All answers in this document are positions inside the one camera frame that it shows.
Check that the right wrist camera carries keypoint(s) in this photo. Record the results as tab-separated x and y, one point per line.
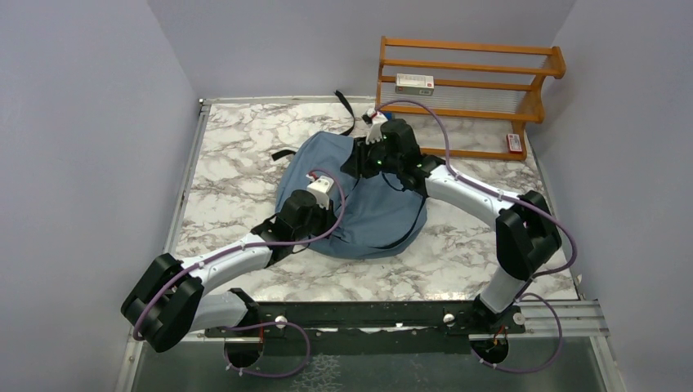
375	119

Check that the blue student backpack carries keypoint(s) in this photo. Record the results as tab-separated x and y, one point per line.
376	217

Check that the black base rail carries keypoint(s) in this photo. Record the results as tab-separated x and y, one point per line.
281	328

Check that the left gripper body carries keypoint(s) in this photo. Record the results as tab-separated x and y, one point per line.
319	223

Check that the small red white box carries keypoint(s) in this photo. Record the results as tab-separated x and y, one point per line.
514	143

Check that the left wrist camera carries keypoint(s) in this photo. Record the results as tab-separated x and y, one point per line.
320	186

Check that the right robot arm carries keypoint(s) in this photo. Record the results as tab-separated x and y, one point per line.
526	233

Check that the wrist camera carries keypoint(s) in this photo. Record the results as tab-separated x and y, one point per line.
375	119
320	186

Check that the wooden shelf rack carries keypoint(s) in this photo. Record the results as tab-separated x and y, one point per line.
477	81

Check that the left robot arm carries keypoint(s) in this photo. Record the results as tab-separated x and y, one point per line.
206	276

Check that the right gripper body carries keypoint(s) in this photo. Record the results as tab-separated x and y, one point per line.
370	159

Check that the white box on shelf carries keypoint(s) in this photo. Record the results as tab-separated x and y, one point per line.
414	84

